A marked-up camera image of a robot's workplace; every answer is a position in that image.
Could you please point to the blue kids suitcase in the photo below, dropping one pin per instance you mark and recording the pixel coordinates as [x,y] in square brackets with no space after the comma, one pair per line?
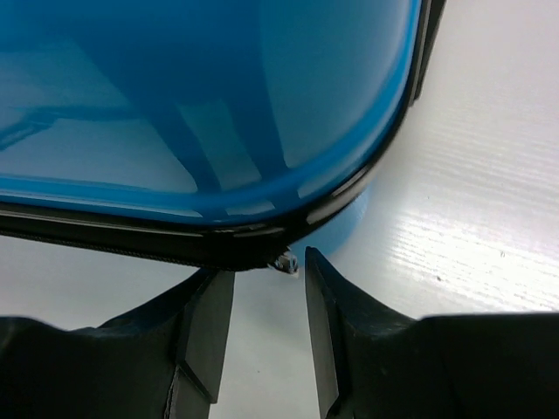
[208,133]

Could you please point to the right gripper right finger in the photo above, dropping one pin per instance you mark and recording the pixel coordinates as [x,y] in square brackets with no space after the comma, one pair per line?
[371,361]

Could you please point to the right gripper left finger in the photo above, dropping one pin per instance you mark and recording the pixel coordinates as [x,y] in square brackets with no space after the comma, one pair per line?
[163,359]

